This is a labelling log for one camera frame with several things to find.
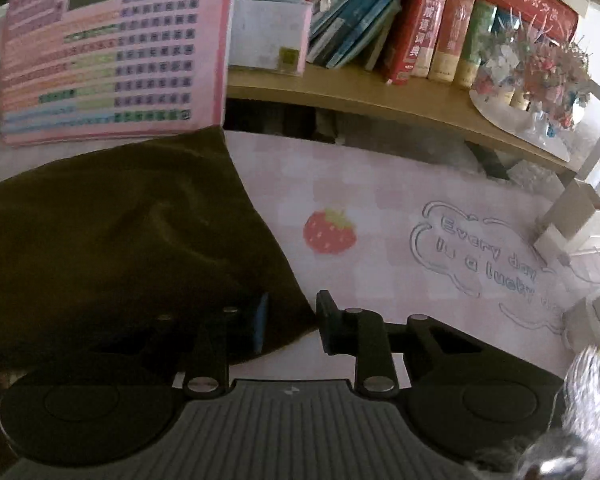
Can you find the white card box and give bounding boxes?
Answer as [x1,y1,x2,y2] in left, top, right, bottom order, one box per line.
[228,0,313,76]

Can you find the white furry sleeve cuff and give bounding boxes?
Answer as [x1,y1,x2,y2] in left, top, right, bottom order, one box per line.
[467,339,600,480]

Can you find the artificial flower arrangement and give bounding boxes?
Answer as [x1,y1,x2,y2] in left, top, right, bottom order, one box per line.
[469,10,591,162]

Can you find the thick red dictionary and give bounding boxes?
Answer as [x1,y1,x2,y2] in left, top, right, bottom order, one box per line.
[384,0,445,84]

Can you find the dark brown garment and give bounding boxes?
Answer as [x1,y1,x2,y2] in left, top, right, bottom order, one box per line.
[0,127,315,372]

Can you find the pink learning tablet board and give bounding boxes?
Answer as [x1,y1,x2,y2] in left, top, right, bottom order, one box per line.
[0,0,234,146]

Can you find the green spine book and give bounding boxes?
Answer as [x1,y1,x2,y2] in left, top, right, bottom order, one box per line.
[454,0,498,89]

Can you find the pink checkered desk mat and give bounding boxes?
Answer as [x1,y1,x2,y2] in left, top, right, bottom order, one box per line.
[0,129,600,391]

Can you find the red and cream book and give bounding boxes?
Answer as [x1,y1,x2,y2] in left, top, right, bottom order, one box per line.
[428,0,476,82]

